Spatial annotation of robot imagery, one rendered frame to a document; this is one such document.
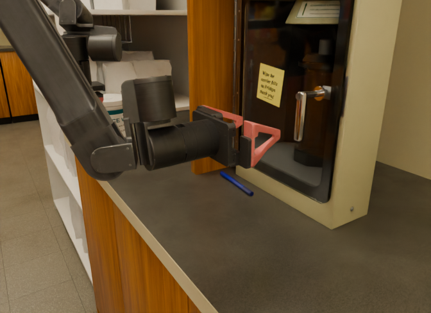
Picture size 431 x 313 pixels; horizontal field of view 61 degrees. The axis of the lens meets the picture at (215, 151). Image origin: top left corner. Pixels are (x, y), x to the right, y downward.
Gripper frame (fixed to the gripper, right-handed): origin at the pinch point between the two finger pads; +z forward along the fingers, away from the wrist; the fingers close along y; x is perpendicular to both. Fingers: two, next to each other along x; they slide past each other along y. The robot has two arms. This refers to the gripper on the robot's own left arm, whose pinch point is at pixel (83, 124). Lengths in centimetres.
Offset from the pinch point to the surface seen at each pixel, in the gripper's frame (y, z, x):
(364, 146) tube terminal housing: 40, -1, -46
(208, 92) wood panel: 28.5, -6.1, -9.3
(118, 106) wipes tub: 16.1, 2.4, 23.7
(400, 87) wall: 77, -6, -30
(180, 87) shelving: 76, 14, 98
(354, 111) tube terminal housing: 36, -8, -46
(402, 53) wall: 77, -15, -29
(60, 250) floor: 4, 110, 122
